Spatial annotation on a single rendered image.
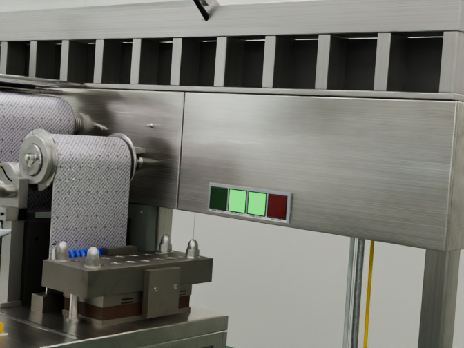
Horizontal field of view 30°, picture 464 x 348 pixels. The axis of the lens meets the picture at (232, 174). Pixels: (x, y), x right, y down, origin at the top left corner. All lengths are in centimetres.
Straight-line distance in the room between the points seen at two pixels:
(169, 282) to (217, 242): 322
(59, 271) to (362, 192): 69
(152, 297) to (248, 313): 314
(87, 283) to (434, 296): 76
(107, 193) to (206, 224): 316
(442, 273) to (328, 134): 39
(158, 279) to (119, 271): 11
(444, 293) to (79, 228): 86
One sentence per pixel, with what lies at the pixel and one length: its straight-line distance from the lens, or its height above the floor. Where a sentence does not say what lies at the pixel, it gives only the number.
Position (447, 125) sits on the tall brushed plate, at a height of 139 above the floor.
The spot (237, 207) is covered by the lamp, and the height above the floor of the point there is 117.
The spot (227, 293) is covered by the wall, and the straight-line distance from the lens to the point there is 522.
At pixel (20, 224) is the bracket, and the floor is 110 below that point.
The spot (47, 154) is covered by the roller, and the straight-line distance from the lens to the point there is 205.
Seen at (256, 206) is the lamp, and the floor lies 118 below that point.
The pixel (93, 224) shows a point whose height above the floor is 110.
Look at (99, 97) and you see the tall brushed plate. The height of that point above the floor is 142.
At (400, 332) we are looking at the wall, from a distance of 456.
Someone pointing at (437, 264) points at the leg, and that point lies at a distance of 196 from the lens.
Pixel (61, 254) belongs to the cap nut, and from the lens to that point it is 199.
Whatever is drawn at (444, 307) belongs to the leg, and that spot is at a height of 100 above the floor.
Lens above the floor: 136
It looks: 3 degrees down
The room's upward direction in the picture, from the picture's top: 4 degrees clockwise
